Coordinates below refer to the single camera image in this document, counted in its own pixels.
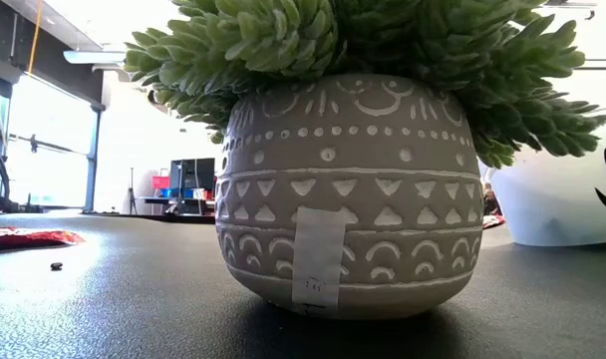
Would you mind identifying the white tape label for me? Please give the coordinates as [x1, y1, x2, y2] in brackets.
[291, 206, 348, 308]

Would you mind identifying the blue steel column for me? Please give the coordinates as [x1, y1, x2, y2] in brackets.
[83, 107, 105, 213]

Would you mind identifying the white plastic bucket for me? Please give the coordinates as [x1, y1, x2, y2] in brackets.
[479, 102, 606, 248]

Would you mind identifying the thin black tripod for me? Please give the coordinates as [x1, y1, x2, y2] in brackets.
[127, 168, 139, 215]

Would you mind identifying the black table mat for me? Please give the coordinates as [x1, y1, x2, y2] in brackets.
[0, 211, 606, 359]

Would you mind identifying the potted green succulent plant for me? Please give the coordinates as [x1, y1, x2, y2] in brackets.
[123, 0, 606, 320]

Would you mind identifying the long white light fixture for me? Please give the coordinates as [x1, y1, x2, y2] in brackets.
[63, 49, 128, 66]

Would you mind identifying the cluttered work desk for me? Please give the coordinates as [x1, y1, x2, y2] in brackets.
[139, 195, 217, 216]

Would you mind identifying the yellow hanging cord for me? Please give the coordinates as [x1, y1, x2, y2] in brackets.
[27, 0, 44, 76]

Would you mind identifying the red Skittles packet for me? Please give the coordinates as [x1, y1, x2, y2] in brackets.
[0, 226, 85, 249]
[481, 212, 507, 229]

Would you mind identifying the black computer monitor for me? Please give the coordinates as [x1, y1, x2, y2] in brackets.
[168, 158, 217, 200]

